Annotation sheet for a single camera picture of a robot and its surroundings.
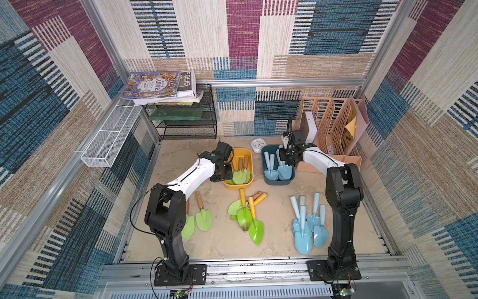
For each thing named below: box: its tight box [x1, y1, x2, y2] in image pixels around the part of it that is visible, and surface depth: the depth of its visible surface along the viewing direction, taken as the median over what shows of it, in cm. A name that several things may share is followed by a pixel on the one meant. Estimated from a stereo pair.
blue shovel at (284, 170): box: [276, 148, 292, 181], surface depth 101 cm
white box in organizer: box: [304, 110, 319, 144], surface depth 99 cm
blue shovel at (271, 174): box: [265, 153, 279, 181], surface depth 104 cm
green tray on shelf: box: [149, 107, 204, 121], surface depth 101 cm
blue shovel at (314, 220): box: [306, 192, 322, 232], surface depth 89 cm
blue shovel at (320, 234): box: [313, 204, 330, 249], surface depth 83 cm
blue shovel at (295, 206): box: [290, 195, 301, 224], surface depth 89 cm
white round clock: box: [250, 137, 269, 154], surface depth 117 cm
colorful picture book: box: [120, 71, 182, 100], surface depth 83 cm
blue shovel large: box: [294, 205, 312, 255], surface depth 83 cm
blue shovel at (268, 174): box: [263, 151, 274, 181], surface depth 104 cm
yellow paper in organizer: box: [344, 115, 357, 138], surface depth 91 cm
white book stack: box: [121, 70, 204, 106], surface depth 83 cm
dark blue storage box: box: [261, 145, 296, 186], surface depth 101 cm
